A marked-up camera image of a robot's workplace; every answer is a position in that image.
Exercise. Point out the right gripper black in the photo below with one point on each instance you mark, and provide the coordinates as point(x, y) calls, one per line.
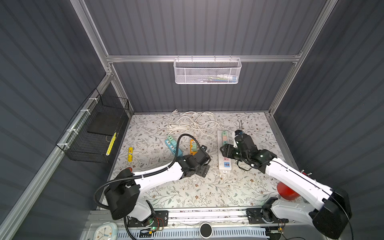
point(227, 150)

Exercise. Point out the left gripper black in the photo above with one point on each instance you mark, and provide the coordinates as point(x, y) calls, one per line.
point(204, 171)

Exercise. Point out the orange power strip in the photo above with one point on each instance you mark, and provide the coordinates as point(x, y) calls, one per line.
point(191, 142)

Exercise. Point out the white power strip pastel sockets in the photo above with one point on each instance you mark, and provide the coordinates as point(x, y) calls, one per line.
point(225, 164)

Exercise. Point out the blue power strip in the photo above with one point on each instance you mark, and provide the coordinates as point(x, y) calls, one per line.
point(172, 149)

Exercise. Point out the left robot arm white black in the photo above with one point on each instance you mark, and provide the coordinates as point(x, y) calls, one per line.
point(122, 196)

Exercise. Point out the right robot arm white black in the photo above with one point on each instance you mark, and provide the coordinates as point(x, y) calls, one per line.
point(327, 210)

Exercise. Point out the floral table mat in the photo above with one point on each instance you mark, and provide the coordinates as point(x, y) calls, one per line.
point(146, 134)

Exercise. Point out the red pen cup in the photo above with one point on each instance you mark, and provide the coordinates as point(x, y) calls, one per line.
point(287, 193)

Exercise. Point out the yellow tube on mat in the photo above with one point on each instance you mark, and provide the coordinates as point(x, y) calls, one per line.
point(130, 154)

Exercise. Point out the yellow marker in basket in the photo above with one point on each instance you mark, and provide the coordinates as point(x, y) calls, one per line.
point(111, 144)

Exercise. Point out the white clock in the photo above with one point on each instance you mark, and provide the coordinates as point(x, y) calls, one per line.
point(106, 231)

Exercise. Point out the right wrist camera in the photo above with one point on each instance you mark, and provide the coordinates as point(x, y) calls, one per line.
point(238, 132)

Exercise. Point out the white wire basket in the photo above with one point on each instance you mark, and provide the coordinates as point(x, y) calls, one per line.
point(207, 71)

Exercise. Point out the black wire basket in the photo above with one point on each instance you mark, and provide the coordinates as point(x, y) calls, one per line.
point(88, 137)

